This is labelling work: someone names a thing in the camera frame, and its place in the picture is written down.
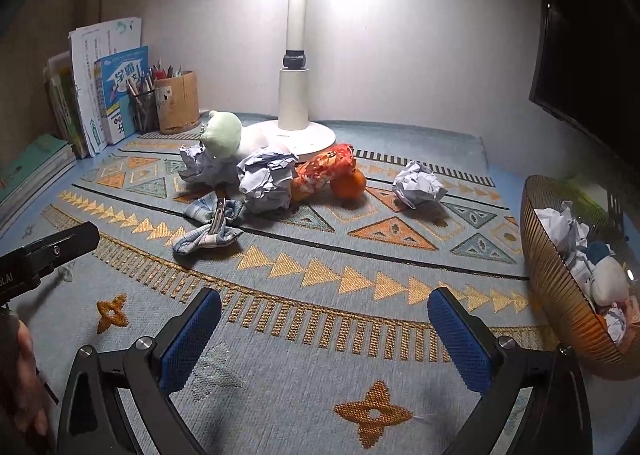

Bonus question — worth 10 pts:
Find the pink white green dango plush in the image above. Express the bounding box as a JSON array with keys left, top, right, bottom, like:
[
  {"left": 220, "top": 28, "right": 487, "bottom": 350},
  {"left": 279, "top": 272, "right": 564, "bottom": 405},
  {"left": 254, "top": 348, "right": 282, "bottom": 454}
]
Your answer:
[{"left": 200, "top": 110, "right": 293, "bottom": 160}]

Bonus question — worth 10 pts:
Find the black monitor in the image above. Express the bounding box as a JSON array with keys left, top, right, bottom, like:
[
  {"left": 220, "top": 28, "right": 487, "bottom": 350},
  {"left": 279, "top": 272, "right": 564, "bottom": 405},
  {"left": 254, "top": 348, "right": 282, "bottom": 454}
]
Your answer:
[{"left": 527, "top": 0, "right": 640, "bottom": 170}]

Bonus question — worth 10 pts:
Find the black mesh pen cup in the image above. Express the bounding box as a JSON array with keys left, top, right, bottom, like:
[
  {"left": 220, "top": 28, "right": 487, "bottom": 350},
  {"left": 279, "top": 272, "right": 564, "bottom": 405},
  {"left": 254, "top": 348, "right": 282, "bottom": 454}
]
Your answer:
[{"left": 129, "top": 89, "right": 161, "bottom": 133}]

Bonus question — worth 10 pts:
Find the stack of books and booklets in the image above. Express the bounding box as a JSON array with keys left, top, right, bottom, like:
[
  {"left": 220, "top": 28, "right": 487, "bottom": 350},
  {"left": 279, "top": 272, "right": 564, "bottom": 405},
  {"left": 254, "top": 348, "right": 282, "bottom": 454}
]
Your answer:
[{"left": 69, "top": 17, "right": 142, "bottom": 156}]

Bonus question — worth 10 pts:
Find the orange fruit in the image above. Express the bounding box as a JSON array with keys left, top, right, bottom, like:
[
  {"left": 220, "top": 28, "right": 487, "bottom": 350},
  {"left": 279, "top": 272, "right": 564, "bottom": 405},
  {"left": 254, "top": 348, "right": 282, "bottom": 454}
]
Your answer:
[{"left": 330, "top": 167, "right": 367, "bottom": 200}]

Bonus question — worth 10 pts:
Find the orange snack packet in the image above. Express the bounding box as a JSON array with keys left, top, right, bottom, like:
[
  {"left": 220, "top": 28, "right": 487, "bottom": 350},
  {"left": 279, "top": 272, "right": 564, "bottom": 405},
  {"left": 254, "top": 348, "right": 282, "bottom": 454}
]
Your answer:
[{"left": 290, "top": 144, "right": 357, "bottom": 203}]

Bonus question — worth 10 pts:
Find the silver metal clip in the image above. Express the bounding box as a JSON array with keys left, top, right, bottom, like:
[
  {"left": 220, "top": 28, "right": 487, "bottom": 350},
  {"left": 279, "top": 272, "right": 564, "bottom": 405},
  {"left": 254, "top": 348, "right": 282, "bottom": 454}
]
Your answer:
[{"left": 207, "top": 197, "right": 229, "bottom": 236}]

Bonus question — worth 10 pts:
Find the white desk lamp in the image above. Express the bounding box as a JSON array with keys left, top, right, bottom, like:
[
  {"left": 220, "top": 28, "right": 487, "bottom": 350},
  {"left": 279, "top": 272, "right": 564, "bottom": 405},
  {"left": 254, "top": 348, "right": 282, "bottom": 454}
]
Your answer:
[{"left": 240, "top": 0, "right": 336, "bottom": 156}]

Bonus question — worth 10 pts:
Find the wooden pen holder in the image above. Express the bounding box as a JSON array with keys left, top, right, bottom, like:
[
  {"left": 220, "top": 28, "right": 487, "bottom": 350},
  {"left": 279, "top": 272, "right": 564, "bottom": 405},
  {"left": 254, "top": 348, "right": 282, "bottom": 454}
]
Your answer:
[{"left": 152, "top": 70, "right": 201, "bottom": 136}]

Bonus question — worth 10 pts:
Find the blue and white plush toy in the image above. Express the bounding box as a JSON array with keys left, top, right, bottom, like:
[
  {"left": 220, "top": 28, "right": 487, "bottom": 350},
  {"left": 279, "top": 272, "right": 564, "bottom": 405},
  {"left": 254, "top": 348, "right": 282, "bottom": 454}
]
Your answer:
[{"left": 585, "top": 241, "right": 631, "bottom": 307}]

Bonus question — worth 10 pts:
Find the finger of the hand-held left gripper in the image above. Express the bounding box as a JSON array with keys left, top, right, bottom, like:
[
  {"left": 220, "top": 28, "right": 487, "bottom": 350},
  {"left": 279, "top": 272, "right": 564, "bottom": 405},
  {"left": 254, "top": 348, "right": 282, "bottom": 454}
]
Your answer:
[{"left": 15, "top": 222, "right": 101, "bottom": 286}]

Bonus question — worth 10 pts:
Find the blue patterned woven mat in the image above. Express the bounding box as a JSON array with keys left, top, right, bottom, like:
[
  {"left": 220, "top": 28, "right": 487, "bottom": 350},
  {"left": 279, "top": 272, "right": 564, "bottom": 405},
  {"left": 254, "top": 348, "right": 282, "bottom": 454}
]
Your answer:
[{"left": 0, "top": 112, "right": 566, "bottom": 455}]

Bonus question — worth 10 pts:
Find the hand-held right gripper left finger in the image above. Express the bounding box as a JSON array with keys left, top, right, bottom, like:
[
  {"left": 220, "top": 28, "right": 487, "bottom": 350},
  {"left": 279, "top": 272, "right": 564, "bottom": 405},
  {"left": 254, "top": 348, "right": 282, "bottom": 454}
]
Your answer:
[{"left": 55, "top": 287, "right": 223, "bottom": 455}]

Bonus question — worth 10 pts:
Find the bunch of coloured pencils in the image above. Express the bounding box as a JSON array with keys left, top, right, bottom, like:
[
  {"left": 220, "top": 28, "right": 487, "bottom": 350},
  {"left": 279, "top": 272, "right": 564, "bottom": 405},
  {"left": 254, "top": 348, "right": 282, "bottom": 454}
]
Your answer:
[{"left": 125, "top": 67, "right": 157, "bottom": 96}]

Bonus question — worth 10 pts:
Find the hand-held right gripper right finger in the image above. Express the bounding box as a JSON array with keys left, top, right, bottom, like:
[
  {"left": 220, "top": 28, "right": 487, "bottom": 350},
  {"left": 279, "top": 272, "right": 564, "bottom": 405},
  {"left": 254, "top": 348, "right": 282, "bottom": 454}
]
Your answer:
[{"left": 427, "top": 286, "right": 596, "bottom": 455}]

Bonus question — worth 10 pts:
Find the blue book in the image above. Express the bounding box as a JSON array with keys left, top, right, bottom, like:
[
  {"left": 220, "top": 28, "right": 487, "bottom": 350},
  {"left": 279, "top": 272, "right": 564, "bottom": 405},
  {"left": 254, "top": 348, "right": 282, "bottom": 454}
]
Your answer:
[{"left": 95, "top": 46, "right": 151, "bottom": 146}]

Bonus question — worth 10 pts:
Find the person's left hand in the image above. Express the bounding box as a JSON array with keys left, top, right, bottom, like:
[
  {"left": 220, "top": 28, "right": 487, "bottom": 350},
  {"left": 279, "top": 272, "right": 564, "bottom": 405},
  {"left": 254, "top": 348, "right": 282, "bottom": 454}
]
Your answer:
[{"left": 0, "top": 321, "right": 55, "bottom": 438}]

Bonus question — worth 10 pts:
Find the row of green books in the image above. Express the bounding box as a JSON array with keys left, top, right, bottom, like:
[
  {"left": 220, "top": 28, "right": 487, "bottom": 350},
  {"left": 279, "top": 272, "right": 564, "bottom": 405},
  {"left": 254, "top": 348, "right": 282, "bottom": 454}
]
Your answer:
[{"left": 44, "top": 52, "right": 91, "bottom": 158}]

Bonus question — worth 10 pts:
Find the green and white box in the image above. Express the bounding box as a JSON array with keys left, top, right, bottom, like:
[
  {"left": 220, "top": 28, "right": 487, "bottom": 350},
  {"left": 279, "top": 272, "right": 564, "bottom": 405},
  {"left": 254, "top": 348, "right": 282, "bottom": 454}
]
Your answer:
[{"left": 565, "top": 177, "right": 612, "bottom": 216}]

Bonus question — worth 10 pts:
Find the flat stack of teal books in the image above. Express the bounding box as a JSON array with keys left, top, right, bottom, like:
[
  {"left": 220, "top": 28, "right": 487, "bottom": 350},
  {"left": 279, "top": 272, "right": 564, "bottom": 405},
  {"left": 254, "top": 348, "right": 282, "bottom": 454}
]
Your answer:
[{"left": 0, "top": 134, "right": 78, "bottom": 226}]

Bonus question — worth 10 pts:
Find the bunch of pens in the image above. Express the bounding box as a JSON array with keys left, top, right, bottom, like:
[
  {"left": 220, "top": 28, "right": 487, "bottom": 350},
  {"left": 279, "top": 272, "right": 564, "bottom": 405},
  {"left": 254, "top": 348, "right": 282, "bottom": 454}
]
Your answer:
[{"left": 150, "top": 60, "right": 185, "bottom": 82}]

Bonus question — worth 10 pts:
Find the blue checked cloth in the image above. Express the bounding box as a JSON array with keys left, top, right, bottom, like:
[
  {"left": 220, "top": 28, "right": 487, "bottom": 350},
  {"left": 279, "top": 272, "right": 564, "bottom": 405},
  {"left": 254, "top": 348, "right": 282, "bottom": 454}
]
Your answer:
[{"left": 172, "top": 194, "right": 246, "bottom": 256}]

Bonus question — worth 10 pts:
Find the wicker basket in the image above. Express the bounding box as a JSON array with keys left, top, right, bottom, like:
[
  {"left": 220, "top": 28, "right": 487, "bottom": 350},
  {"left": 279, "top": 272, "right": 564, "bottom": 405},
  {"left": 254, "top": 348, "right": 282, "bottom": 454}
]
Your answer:
[{"left": 520, "top": 175, "right": 640, "bottom": 381}]

